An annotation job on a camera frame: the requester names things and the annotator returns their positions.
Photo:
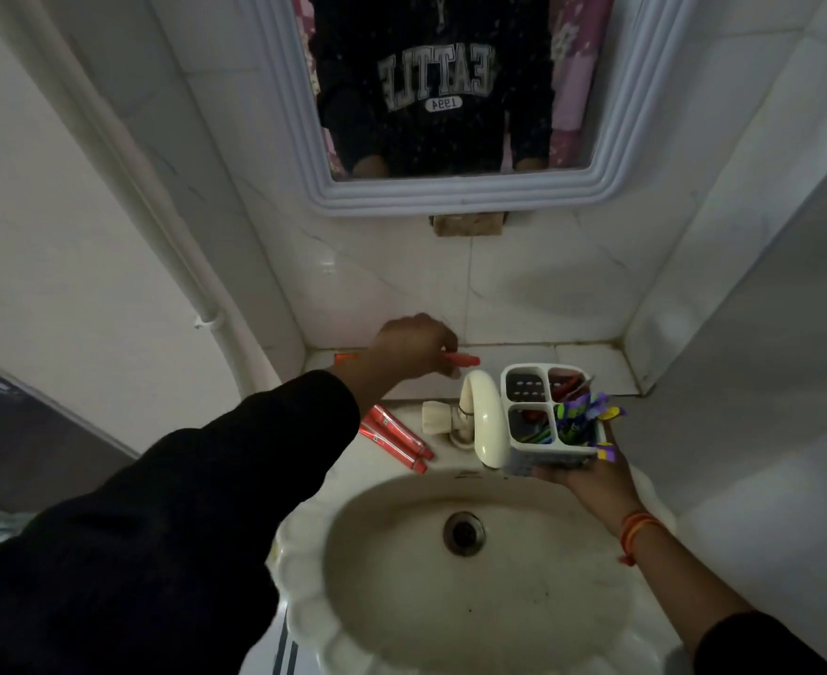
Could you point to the person's left hand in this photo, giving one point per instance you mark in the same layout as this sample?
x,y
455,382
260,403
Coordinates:
x,y
406,344

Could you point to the person's right hand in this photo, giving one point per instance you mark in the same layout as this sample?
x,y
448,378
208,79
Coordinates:
x,y
600,485

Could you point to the person's left fingers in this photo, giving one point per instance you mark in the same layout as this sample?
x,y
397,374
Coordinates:
x,y
447,347

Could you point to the person's right fingers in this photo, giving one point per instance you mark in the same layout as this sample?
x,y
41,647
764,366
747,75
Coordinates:
x,y
554,475

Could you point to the red toothpaste tube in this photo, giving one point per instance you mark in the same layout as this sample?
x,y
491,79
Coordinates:
x,y
392,449
403,432
464,359

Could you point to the white toothbrush holder caddy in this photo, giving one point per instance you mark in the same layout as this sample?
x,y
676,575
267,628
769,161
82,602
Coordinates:
x,y
526,456

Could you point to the person's left forearm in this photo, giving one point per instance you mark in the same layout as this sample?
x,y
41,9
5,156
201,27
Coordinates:
x,y
174,527

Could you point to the person's right forearm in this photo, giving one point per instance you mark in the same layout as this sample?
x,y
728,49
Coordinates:
x,y
709,611

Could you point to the bunch of colourful toothbrushes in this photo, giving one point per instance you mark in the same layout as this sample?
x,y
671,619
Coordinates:
x,y
582,418

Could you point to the cream curved faucet spout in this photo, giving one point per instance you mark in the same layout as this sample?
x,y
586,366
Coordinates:
x,y
484,414

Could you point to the red packet in caddy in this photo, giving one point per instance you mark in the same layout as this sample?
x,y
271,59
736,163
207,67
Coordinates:
x,y
567,383

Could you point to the small orange object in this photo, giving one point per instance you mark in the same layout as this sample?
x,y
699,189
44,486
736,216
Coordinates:
x,y
344,358

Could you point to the metal sink drain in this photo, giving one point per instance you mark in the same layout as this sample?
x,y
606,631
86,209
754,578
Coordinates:
x,y
464,534

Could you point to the small wooden block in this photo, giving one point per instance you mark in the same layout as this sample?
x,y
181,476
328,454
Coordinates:
x,y
468,224

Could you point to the cream ceramic wash basin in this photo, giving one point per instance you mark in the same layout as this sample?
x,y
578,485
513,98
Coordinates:
x,y
399,583

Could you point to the dark grey panel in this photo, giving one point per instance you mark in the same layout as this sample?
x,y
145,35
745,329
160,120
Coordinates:
x,y
27,442

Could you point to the white framed wall mirror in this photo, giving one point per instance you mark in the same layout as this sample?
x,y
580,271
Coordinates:
x,y
617,133

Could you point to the white wall pipe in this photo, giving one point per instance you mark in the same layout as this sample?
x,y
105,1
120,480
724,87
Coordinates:
x,y
139,182

